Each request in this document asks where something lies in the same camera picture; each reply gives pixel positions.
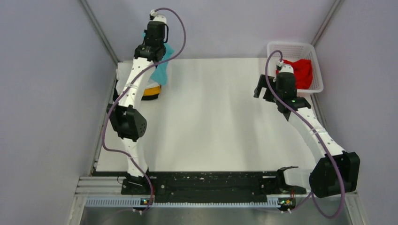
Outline black folded t-shirt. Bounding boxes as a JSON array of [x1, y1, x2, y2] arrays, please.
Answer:
[[112, 79, 161, 101]]

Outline aluminium frame post left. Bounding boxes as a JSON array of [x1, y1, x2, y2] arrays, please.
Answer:
[[78, 0, 119, 65]]

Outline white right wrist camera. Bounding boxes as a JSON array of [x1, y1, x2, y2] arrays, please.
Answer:
[[276, 60, 294, 74]]

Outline aluminium rail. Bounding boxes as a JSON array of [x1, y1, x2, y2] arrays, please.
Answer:
[[75, 177, 122, 196], [271, 174, 341, 198]]

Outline red t-shirt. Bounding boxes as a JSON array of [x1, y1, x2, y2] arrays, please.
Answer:
[[283, 59, 313, 90]]

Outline aluminium frame post right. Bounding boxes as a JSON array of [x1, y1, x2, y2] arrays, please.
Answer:
[[311, 0, 344, 47]]

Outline aluminium frame post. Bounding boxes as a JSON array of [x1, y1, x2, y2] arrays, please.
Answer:
[[78, 0, 119, 65], [311, 0, 344, 47]]

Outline aluminium rail right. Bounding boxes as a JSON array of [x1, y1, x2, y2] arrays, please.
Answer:
[[271, 174, 341, 198]]

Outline aluminium rail left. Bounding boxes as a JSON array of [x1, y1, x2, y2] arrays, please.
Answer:
[[75, 177, 122, 196]]

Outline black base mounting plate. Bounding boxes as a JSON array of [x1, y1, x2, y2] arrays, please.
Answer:
[[121, 171, 306, 203]]

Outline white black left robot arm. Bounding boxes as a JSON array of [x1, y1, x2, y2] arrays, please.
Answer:
[[107, 19, 168, 194]]

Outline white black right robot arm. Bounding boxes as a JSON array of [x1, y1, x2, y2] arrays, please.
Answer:
[[253, 72, 360, 198]]

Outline yellow folded t-shirt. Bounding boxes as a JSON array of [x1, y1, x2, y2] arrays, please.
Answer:
[[142, 85, 161, 99]]

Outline white plastic laundry basket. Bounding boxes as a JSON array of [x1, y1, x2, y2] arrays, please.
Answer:
[[267, 41, 324, 94]]

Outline white folded t-shirt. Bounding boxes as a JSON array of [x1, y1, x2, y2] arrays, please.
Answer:
[[116, 60, 167, 89]]

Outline white cable duct strip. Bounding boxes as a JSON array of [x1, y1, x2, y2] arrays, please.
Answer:
[[85, 197, 281, 208]]

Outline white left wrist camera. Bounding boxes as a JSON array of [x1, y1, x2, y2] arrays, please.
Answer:
[[150, 9, 167, 24]]

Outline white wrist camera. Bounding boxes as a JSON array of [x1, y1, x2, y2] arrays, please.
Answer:
[[276, 60, 294, 74], [150, 9, 167, 24]]

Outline turquoise t-shirt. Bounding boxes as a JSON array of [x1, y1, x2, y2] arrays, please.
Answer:
[[135, 28, 175, 85]]

